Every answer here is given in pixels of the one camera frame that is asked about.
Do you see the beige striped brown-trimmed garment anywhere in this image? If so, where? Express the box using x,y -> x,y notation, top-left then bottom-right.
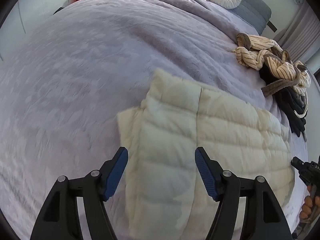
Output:
233,33 -> 311,96

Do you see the grey curtain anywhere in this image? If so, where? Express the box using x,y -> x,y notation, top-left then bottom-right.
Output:
274,1 -> 319,63

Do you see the cream quilted puffer jacket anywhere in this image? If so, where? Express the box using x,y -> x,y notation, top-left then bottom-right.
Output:
118,68 -> 294,239

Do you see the black garment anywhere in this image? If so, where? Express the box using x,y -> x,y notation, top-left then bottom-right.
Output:
258,64 -> 309,138

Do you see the right hand orange glove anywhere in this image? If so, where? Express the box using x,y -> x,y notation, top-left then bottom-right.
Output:
299,195 -> 320,220

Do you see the grey pillow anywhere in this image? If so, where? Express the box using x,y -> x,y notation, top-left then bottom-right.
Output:
227,0 -> 271,34

